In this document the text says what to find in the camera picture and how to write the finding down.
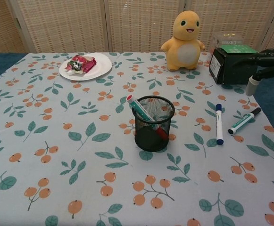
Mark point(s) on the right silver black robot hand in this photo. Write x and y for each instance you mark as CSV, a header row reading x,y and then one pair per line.
x,y
273,61

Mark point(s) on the black-capped green marker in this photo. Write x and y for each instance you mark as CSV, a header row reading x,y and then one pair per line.
x,y
243,122

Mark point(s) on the blue-capped white marker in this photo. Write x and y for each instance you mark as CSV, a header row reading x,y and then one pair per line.
x,y
219,124

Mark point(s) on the red-capped green marker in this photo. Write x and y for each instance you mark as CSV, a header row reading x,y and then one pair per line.
x,y
141,110

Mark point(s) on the black pen cup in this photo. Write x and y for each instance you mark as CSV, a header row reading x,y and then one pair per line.
x,y
148,139

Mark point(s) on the green paper packet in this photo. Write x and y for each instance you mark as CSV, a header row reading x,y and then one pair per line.
x,y
240,50

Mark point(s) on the black cardboard box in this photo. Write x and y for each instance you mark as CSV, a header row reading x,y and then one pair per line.
x,y
226,70

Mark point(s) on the clear plastic box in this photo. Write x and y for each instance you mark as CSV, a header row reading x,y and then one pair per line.
x,y
226,38

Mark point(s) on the orange plush dinosaur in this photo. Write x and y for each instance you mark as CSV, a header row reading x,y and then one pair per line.
x,y
186,47

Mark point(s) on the white paper plate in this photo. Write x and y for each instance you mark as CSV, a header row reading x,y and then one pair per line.
x,y
101,68

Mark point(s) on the red snack packet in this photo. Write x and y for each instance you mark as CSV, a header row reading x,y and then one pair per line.
x,y
82,63

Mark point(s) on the bamboo folding screen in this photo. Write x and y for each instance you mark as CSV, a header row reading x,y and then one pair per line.
x,y
80,23

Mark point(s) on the floral leaf berry tablecloth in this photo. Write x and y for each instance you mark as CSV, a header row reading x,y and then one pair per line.
x,y
80,153

